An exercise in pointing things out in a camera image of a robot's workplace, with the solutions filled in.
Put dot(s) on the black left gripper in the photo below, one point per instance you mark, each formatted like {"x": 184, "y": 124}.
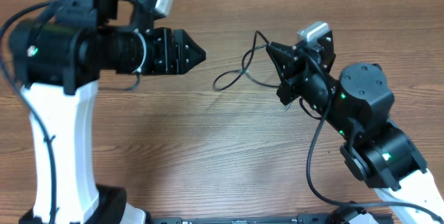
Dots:
{"x": 172, "y": 57}

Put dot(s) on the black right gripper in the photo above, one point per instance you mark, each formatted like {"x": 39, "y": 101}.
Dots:
{"x": 291, "y": 72}

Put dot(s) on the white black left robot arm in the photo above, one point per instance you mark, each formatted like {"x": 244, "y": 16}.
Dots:
{"x": 58, "y": 57}

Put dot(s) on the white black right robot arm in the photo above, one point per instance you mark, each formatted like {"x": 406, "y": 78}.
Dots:
{"x": 357, "y": 105}

